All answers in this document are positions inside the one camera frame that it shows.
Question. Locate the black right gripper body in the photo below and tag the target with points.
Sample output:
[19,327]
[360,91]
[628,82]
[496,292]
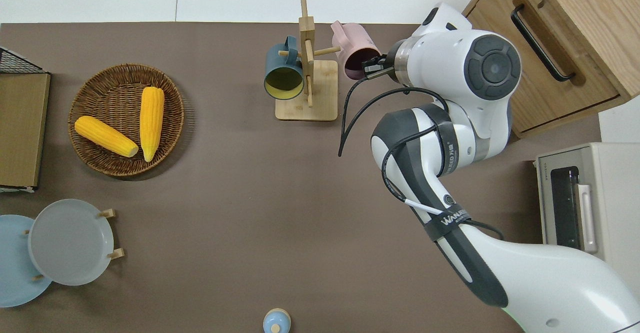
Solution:
[374,67]

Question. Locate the pink mug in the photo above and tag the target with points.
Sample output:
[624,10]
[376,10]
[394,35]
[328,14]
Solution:
[355,40]

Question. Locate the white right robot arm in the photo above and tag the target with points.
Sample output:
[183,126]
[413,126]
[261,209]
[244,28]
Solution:
[550,283]

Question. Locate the wooden mug tree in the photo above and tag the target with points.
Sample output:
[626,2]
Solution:
[320,93]

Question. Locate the dark blue mug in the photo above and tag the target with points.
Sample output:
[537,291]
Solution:
[280,63]

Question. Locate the brown table mat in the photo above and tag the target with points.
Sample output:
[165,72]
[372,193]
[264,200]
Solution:
[250,198]

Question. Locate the light wooden cabinet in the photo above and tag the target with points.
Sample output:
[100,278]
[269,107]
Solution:
[590,3]

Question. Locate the yellow corn cob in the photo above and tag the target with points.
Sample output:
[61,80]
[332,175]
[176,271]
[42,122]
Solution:
[151,123]
[105,135]

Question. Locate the round wicker basket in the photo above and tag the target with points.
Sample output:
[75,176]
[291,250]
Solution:
[115,98]

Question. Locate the small blue bottle top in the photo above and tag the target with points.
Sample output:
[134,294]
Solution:
[272,320]

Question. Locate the white toaster oven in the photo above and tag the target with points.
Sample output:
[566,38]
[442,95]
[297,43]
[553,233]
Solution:
[615,198]

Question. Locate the wooden plate rack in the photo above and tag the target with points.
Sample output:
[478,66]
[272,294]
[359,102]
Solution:
[111,213]

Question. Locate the grey plate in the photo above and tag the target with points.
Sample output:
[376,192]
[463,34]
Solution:
[70,243]

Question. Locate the light blue plate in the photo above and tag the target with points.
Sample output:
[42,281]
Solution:
[12,273]

